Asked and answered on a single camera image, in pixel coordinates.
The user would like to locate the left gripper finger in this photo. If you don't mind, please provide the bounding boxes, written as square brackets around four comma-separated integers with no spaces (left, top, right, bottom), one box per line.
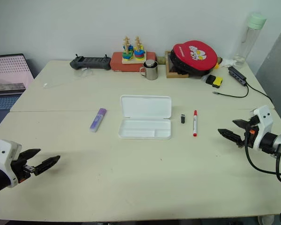
[20,148,42,163]
[33,155,61,176]

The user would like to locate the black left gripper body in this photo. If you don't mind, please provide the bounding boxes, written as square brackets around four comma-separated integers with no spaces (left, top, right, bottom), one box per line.
[10,158,36,184]

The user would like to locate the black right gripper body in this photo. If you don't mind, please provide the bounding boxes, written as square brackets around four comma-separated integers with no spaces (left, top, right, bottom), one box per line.
[243,115,260,148]

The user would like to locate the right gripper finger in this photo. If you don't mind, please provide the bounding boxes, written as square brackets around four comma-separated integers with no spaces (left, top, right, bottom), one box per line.
[232,119,251,130]
[217,128,245,148]

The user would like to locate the red round cartoon case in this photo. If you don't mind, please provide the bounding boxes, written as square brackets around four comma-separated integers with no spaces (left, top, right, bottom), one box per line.
[169,40,219,77]

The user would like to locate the white open pencil case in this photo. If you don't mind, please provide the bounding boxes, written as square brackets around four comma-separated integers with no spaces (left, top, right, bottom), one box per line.
[118,94,173,141]

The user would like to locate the red whiteboard marker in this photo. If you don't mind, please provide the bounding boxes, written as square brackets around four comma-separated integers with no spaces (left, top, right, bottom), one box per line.
[192,110,199,137]

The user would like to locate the yellow and black eraser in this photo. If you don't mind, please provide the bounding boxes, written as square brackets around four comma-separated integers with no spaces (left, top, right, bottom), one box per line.
[212,76,224,89]

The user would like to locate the grey usb hub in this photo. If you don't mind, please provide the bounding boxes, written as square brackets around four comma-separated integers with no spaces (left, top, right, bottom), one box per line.
[228,66,247,86]

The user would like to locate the white crumpled cloth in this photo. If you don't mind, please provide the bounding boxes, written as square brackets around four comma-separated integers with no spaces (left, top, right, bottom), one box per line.
[219,58,238,68]

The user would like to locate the purple highlighter pen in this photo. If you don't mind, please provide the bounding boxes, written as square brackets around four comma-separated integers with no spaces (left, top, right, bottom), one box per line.
[89,108,108,133]

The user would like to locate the open laptop computer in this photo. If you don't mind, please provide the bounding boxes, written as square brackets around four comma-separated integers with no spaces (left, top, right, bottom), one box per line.
[0,53,35,128]

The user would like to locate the clear bottle with green lid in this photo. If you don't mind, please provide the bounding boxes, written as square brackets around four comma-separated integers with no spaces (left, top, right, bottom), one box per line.
[233,12,267,69]

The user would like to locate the wooden tray with black pieces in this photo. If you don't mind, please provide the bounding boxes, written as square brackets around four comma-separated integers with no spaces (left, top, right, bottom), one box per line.
[164,50,191,79]

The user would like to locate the small clear plastic wrapper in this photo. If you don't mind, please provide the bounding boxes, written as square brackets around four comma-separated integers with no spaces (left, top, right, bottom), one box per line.
[74,67,94,78]

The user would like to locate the stainless steel mug with lid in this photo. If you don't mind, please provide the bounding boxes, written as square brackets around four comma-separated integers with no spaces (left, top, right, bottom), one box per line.
[139,60,159,81]

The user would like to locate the black handheld controller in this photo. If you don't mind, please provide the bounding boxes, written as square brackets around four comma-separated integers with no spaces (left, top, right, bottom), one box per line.
[69,54,111,71]

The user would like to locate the red rectangular box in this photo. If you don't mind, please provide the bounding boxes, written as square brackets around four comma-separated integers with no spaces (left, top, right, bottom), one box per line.
[110,52,158,72]

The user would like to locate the wooden colourful stacking toy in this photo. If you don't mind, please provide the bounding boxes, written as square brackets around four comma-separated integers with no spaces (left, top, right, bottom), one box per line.
[121,36,147,65]

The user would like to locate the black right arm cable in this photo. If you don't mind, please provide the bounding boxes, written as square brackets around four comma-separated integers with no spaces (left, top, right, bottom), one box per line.
[244,131,281,225]

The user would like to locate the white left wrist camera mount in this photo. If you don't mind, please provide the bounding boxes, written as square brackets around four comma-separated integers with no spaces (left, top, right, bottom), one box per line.
[0,139,22,188]

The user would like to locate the black hub cable with plug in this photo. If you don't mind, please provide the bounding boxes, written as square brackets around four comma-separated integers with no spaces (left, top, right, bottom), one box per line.
[212,83,250,99]

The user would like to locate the black thin cable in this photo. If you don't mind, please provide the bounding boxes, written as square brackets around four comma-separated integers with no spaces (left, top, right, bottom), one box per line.
[246,83,275,105]

